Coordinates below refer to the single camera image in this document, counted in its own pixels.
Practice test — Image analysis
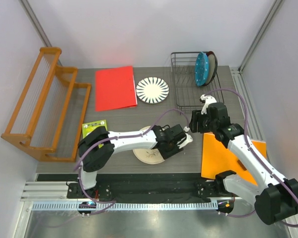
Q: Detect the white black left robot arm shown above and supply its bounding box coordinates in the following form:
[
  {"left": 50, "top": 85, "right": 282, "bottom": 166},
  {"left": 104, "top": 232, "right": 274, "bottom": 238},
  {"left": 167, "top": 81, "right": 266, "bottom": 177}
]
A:
[{"left": 74, "top": 124, "right": 193, "bottom": 198}]

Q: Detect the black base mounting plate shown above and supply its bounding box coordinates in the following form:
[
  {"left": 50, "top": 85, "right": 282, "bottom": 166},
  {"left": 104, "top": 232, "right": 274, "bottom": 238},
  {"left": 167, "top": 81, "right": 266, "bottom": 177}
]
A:
[{"left": 66, "top": 173, "right": 235, "bottom": 203}]

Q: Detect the dark red rimmed plate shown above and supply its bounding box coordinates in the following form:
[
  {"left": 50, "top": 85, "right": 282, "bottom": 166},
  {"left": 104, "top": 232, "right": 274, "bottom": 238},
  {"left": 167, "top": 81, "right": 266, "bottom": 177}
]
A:
[{"left": 204, "top": 51, "right": 218, "bottom": 86}]

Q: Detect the black wire dish rack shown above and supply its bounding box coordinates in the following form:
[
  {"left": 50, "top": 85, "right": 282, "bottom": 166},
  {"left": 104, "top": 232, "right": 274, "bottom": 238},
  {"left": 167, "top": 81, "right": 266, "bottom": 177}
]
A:
[{"left": 171, "top": 52, "right": 221, "bottom": 113}]

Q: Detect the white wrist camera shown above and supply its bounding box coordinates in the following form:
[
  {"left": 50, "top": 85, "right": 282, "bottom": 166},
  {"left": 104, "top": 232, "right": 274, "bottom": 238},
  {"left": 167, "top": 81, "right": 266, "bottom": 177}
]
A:
[
  {"left": 200, "top": 94, "right": 217, "bottom": 115},
  {"left": 177, "top": 126, "right": 193, "bottom": 149}
]

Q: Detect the orange wooden rack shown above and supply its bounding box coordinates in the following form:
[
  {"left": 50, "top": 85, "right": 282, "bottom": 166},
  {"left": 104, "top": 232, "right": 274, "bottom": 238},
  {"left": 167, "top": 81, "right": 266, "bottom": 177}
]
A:
[{"left": 1, "top": 47, "right": 92, "bottom": 163}]

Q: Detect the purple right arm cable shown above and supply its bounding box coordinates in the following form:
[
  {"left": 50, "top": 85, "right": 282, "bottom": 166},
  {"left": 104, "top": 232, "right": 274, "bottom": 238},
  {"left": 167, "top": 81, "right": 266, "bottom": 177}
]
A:
[{"left": 206, "top": 87, "right": 298, "bottom": 228}]

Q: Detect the blue polka dot plate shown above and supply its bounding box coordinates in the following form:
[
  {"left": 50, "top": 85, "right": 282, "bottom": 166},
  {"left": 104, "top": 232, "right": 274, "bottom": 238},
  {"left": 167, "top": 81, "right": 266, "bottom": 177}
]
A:
[{"left": 194, "top": 52, "right": 209, "bottom": 87}]

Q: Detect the cream plate with twig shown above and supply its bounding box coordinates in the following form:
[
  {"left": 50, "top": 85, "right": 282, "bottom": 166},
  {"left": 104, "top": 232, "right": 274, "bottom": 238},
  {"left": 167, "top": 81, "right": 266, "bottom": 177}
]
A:
[{"left": 133, "top": 125, "right": 166, "bottom": 166}]

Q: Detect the green booklet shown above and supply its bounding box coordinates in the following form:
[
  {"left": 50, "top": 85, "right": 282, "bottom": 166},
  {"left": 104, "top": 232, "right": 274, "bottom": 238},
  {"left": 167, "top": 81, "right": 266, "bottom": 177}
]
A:
[{"left": 82, "top": 119, "right": 107, "bottom": 138}]

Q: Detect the white slotted cable duct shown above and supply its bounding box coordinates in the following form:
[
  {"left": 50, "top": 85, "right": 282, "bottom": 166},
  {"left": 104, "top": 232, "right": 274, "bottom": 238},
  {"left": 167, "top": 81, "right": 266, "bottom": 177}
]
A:
[{"left": 32, "top": 200, "right": 218, "bottom": 211}]

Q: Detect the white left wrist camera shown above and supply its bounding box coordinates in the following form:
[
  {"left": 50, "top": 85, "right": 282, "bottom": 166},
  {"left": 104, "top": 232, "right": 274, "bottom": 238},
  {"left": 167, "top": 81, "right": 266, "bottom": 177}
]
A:
[{"left": 177, "top": 126, "right": 193, "bottom": 149}]

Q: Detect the red folder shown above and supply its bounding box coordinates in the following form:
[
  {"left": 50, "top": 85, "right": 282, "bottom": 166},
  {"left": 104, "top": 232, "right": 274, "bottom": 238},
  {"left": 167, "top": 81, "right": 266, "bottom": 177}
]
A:
[{"left": 95, "top": 66, "right": 138, "bottom": 112}]

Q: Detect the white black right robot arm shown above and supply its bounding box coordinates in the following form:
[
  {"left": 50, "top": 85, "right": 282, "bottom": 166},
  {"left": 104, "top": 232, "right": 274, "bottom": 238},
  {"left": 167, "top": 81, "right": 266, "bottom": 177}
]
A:
[{"left": 189, "top": 96, "right": 298, "bottom": 225}]

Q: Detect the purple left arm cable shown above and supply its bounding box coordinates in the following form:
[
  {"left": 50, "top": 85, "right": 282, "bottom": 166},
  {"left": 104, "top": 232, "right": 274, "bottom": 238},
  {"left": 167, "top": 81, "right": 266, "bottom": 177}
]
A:
[{"left": 73, "top": 109, "right": 191, "bottom": 216}]

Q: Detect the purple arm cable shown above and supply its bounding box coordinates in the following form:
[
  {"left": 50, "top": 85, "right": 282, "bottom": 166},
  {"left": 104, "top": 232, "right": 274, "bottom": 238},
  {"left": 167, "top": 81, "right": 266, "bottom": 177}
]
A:
[
  {"left": 206, "top": 87, "right": 298, "bottom": 228},
  {"left": 73, "top": 109, "right": 191, "bottom": 216}
]

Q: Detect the white blue striped plate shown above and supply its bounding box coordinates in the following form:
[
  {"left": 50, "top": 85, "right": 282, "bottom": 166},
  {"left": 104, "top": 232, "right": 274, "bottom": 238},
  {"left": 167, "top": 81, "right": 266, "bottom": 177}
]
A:
[{"left": 136, "top": 77, "right": 169, "bottom": 105}]

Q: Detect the orange folder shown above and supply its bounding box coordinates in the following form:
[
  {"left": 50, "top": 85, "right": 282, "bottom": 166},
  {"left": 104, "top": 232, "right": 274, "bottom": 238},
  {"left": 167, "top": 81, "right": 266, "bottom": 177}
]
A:
[{"left": 201, "top": 133, "right": 273, "bottom": 190}]

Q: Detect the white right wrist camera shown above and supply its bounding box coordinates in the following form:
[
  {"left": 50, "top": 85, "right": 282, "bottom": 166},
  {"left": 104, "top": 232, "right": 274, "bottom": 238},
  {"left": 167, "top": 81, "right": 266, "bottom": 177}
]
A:
[{"left": 200, "top": 94, "right": 217, "bottom": 115}]

